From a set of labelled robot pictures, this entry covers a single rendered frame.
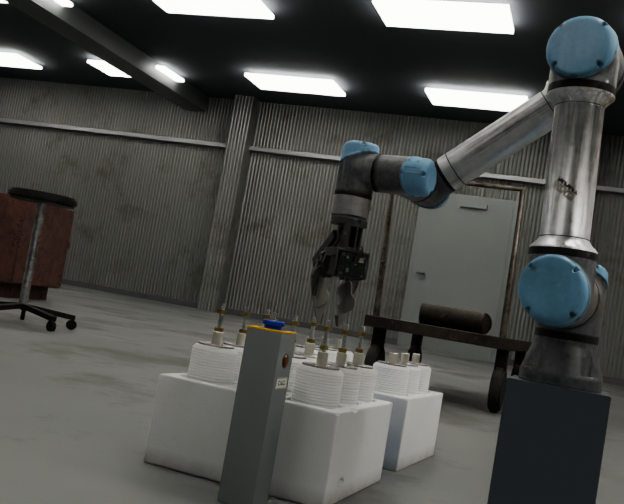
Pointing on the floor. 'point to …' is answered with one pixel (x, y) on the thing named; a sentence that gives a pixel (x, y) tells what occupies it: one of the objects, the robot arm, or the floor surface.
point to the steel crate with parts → (18, 244)
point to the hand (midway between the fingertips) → (328, 318)
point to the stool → (32, 260)
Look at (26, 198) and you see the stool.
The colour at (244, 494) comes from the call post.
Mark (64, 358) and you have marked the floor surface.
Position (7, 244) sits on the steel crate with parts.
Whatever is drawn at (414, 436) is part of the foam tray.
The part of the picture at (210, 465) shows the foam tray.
